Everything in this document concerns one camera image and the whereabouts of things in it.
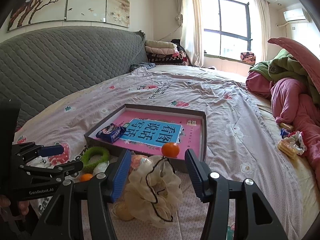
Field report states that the pink folded blanket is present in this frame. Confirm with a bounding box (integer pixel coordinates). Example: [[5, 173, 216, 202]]
[[146, 47, 180, 55]]

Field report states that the salmon quilted cushion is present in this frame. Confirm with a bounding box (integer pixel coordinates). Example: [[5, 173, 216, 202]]
[[267, 37, 320, 93]]

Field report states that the floral cloth bundle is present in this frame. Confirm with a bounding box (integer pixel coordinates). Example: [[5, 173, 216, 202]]
[[240, 52, 257, 64]]

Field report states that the white air conditioner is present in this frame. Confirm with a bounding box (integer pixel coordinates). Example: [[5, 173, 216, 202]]
[[283, 8, 310, 22]]

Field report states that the dark blue cloth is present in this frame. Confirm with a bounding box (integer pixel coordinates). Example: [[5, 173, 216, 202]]
[[130, 62, 156, 72]]

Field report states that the blue cookie packet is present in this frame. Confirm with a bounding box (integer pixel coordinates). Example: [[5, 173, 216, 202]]
[[96, 123, 125, 143]]

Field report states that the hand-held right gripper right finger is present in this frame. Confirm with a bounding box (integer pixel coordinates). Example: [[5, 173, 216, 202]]
[[184, 149, 289, 240]]

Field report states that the yellow biscuit packet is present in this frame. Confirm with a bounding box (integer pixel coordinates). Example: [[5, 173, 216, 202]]
[[277, 140, 298, 159]]

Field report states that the dark clothing pile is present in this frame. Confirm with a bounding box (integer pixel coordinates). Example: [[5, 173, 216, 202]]
[[171, 39, 186, 52]]

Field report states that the green blanket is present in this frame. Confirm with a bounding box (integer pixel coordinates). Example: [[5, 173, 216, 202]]
[[249, 49, 320, 98]]

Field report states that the grey quilted headboard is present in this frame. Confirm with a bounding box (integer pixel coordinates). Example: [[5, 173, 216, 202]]
[[0, 26, 147, 133]]

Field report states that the grey cardboard box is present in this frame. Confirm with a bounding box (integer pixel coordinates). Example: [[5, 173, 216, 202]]
[[84, 103, 207, 173]]

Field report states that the pink quilt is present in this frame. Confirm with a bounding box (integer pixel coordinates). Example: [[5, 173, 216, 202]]
[[245, 70, 320, 195]]

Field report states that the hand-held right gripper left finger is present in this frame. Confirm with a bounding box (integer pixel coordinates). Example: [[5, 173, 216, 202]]
[[31, 149, 133, 240]]

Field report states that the cream curtain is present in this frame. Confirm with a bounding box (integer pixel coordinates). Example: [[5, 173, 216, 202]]
[[180, 0, 204, 67], [254, 0, 272, 63]]

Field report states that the person's left hand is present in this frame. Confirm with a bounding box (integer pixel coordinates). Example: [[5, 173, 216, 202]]
[[0, 195, 31, 216]]

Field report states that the brown potato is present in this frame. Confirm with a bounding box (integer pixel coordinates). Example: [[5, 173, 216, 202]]
[[112, 202, 134, 221]]

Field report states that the floral wall painting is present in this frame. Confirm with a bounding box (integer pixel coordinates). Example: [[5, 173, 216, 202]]
[[7, 0, 131, 32]]

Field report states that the white patterned bag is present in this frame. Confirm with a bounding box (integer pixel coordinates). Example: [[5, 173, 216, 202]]
[[287, 131, 307, 155]]

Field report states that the pink and blue book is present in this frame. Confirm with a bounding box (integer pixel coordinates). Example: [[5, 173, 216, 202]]
[[96, 109, 202, 159]]

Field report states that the green fuzzy ring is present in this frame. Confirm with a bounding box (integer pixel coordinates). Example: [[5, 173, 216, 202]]
[[80, 146, 111, 170]]

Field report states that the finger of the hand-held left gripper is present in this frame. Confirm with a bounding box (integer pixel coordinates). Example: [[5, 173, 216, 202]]
[[11, 142, 65, 164], [21, 160, 84, 180]]

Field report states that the black framed window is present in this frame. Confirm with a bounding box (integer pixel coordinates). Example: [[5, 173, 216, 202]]
[[201, 0, 255, 60]]

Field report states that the checkered folded blanket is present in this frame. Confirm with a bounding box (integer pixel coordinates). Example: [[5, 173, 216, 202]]
[[147, 52, 188, 66]]

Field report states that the white wrapper packet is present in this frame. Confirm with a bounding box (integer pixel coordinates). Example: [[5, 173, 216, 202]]
[[124, 155, 183, 228]]

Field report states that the cream folded blanket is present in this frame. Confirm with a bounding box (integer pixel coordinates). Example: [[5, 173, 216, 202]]
[[145, 39, 178, 50]]

